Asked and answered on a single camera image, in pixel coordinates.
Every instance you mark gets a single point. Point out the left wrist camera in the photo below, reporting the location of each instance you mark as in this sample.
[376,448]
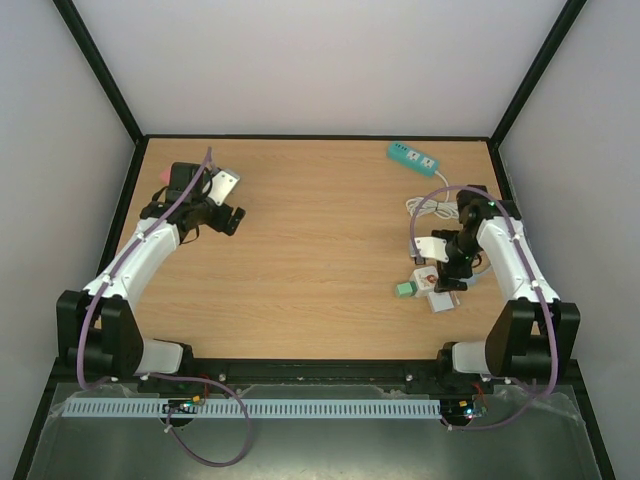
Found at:
[222,185]

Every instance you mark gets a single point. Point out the black aluminium frame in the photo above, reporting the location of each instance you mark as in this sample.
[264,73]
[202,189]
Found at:
[334,370]

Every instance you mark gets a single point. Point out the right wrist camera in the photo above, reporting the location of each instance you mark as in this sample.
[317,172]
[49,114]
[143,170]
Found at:
[428,248]

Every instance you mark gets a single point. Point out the grey white flat adapter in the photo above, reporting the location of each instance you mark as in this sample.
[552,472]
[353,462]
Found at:
[442,302]

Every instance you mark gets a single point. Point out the pink plug adapter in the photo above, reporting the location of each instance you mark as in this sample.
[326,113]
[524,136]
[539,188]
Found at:
[165,176]

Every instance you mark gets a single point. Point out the slotted cable duct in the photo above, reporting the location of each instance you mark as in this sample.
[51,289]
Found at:
[254,408]

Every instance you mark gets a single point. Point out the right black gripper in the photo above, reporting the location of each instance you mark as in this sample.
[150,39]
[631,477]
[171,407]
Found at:
[451,279]

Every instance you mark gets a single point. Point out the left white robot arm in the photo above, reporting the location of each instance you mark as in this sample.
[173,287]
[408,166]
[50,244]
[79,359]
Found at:
[97,330]

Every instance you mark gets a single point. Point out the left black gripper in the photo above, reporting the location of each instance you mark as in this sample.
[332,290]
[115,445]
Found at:
[220,223]

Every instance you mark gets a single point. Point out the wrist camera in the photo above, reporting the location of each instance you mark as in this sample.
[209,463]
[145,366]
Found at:
[222,185]
[428,248]

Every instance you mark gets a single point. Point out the white cube socket adapter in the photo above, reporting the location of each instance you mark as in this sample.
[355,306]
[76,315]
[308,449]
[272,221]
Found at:
[424,280]

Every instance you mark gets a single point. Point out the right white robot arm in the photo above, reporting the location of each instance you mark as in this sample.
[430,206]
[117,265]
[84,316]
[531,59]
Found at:
[534,334]

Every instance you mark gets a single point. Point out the teal power strip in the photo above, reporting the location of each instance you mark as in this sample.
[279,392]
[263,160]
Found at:
[413,159]

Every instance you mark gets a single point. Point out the light green cube plug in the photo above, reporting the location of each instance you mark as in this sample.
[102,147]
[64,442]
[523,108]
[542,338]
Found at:
[406,290]

